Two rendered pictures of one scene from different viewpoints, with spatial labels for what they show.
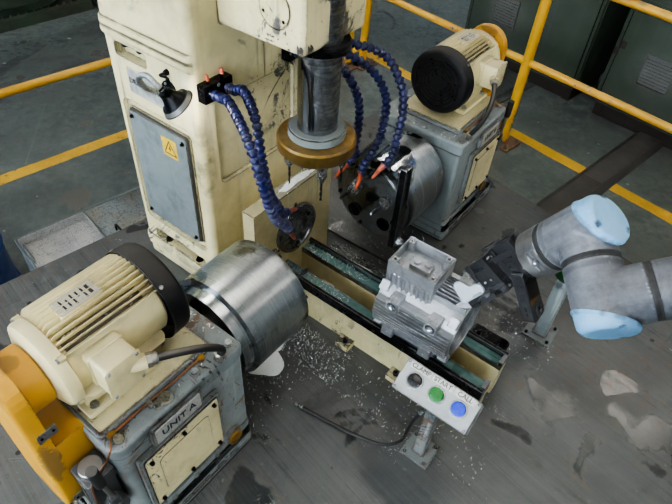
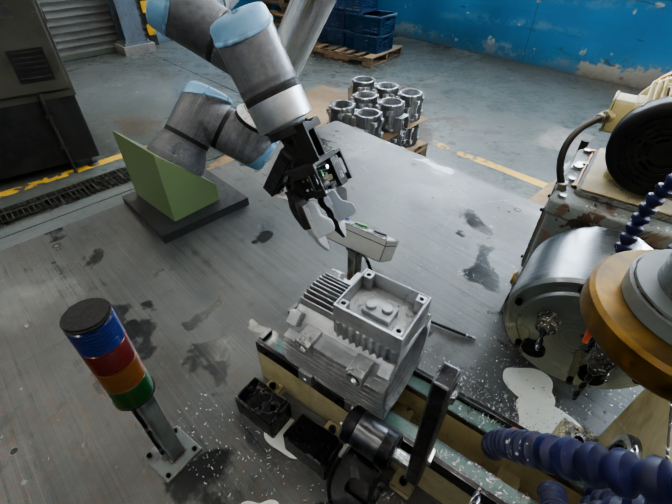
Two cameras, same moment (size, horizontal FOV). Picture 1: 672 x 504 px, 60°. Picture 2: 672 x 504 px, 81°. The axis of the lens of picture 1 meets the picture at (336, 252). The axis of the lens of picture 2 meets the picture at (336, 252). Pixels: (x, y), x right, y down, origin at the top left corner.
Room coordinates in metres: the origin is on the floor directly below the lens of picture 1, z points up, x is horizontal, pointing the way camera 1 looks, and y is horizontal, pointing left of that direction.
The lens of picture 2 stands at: (1.34, -0.26, 1.61)
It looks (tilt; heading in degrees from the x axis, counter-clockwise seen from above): 41 degrees down; 182
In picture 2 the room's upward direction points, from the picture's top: straight up
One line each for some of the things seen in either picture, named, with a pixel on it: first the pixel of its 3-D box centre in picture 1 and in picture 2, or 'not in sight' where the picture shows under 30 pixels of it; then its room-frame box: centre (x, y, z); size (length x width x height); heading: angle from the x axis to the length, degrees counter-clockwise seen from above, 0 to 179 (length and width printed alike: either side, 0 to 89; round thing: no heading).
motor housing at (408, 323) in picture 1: (428, 305); (357, 339); (0.90, -0.23, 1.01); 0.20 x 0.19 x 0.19; 57
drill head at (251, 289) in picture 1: (225, 320); (591, 289); (0.78, 0.23, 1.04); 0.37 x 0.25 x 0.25; 146
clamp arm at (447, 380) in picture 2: (400, 208); (426, 432); (1.11, -0.15, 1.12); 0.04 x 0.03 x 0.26; 56
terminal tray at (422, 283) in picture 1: (420, 270); (381, 315); (0.92, -0.20, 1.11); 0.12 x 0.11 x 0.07; 57
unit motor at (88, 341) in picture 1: (116, 385); (622, 174); (0.53, 0.36, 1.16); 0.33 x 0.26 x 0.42; 146
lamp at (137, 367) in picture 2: not in sight; (118, 367); (1.02, -0.58, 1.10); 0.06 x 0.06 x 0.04
